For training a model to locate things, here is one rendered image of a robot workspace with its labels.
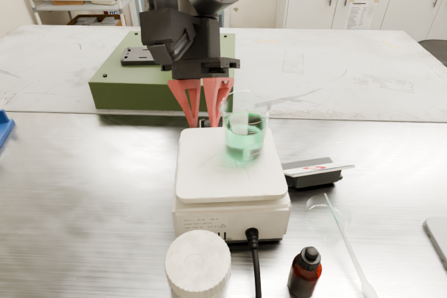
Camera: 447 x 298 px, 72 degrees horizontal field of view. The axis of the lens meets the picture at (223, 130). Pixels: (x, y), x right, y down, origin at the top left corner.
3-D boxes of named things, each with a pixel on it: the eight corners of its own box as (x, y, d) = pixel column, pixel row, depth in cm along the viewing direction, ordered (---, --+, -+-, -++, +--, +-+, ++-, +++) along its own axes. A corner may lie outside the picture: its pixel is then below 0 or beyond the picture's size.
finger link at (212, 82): (217, 132, 41) (215, 62, 40) (173, 130, 44) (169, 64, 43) (236, 125, 48) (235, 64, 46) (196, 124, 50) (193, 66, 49)
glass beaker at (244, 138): (251, 135, 40) (255, 80, 35) (274, 161, 36) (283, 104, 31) (209, 148, 38) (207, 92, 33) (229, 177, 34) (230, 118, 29)
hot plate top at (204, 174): (181, 133, 41) (180, 128, 41) (269, 130, 42) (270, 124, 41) (175, 205, 32) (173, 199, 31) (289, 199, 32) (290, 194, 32)
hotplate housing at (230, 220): (184, 141, 52) (180, 102, 47) (261, 138, 53) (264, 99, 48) (175, 267, 35) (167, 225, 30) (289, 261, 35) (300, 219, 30)
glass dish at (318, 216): (334, 201, 42) (338, 190, 41) (356, 235, 38) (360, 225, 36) (297, 207, 41) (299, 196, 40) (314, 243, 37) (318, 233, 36)
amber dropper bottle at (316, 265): (320, 292, 32) (336, 257, 28) (297, 304, 31) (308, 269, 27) (304, 267, 35) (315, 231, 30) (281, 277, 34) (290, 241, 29)
